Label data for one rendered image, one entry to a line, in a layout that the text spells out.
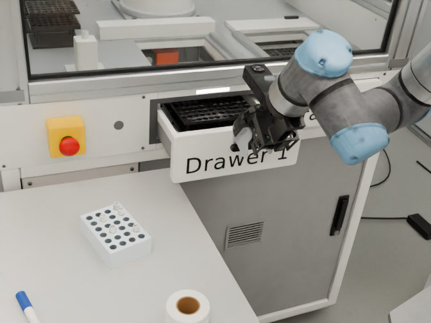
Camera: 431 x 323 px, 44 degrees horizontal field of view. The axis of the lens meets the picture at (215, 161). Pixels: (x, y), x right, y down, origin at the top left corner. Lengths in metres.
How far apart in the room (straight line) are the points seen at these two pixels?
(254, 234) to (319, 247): 0.27
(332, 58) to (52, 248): 0.60
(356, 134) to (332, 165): 0.76
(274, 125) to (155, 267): 0.33
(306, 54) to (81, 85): 0.51
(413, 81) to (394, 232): 1.68
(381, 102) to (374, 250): 1.57
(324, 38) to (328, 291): 1.25
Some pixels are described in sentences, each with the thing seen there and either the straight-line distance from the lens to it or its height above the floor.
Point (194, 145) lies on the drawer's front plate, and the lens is 1.06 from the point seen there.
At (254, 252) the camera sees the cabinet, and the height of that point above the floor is 0.39.
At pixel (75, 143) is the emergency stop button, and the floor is 0.89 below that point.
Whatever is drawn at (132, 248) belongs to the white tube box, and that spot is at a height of 0.79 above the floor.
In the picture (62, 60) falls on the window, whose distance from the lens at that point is 1.12.
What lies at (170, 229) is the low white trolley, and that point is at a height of 0.76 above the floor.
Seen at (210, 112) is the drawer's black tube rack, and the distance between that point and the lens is 1.20.
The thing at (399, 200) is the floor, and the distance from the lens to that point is 2.71.
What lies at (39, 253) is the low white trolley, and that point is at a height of 0.76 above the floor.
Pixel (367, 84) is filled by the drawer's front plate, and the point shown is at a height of 0.92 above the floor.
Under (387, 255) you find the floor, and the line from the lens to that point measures 2.36.
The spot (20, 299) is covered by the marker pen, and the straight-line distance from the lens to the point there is 0.94.
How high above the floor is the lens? 1.45
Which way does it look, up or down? 32 degrees down
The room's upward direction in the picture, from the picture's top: 6 degrees clockwise
